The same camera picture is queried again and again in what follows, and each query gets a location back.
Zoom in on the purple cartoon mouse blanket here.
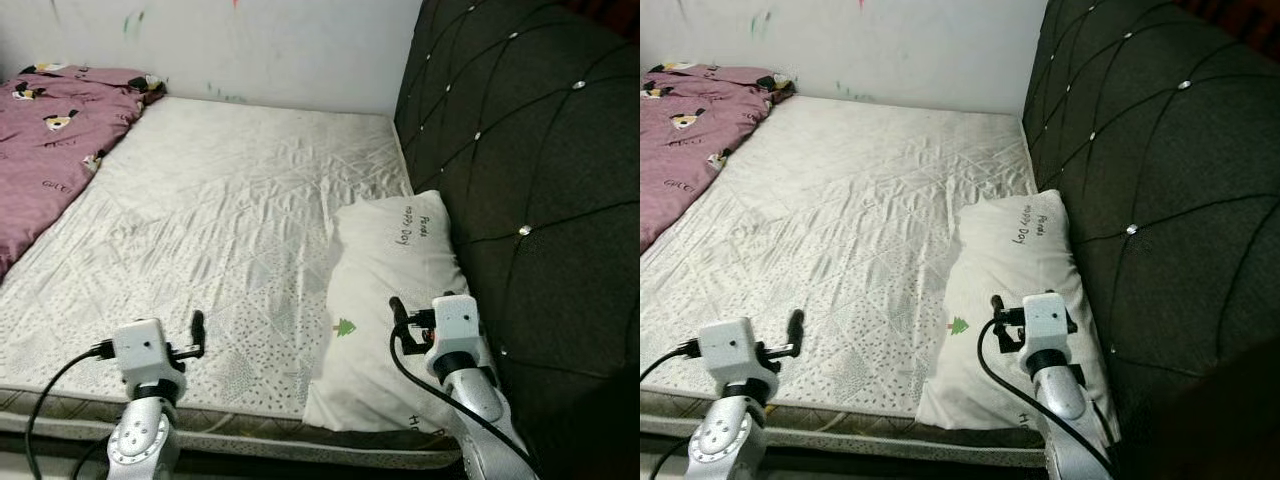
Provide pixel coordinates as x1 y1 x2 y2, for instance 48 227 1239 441
640 62 799 254
0 62 170 283

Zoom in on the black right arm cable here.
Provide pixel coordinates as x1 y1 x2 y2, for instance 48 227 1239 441
977 319 1117 477
389 324 542 477

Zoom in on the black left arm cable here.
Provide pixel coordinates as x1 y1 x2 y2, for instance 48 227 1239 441
640 338 703 480
25 340 117 480

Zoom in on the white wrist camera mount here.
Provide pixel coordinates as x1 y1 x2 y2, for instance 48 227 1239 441
427 292 484 362
696 317 760 377
111 319 172 380
1019 291 1072 357

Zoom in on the white quilted mattress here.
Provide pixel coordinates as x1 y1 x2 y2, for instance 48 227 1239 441
0 95 467 471
640 95 1053 467

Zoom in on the dark tufted headboard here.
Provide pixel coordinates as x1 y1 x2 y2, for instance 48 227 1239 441
1021 0 1280 480
392 0 641 480

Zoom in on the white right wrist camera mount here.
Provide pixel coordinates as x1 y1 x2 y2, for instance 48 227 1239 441
427 292 484 362
1019 291 1072 357

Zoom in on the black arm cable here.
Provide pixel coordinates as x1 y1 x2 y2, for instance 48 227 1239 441
25 340 117 480
640 338 703 480
977 319 1117 477
389 324 542 477

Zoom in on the white pillow with green tree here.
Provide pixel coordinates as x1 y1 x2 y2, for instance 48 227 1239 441
302 189 503 437
914 189 1123 447

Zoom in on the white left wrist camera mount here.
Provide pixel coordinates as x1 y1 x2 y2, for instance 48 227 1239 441
111 319 172 380
696 317 760 377

